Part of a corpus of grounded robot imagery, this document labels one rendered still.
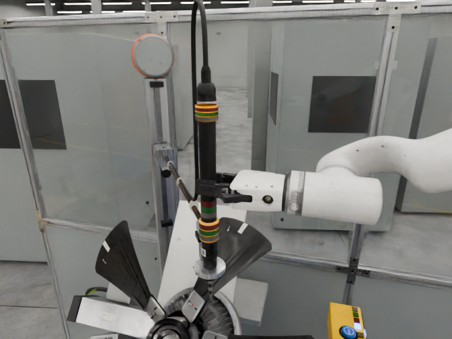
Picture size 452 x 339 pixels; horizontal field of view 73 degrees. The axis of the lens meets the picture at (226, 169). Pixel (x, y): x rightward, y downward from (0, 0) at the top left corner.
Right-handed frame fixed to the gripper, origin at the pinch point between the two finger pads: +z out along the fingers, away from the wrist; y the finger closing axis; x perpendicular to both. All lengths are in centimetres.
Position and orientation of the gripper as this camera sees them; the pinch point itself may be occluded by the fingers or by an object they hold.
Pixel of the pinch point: (209, 183)
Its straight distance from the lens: 62.5
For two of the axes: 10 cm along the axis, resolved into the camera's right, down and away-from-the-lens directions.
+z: -9.7, -1.0, 2.4
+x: 0.1, -9.4, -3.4
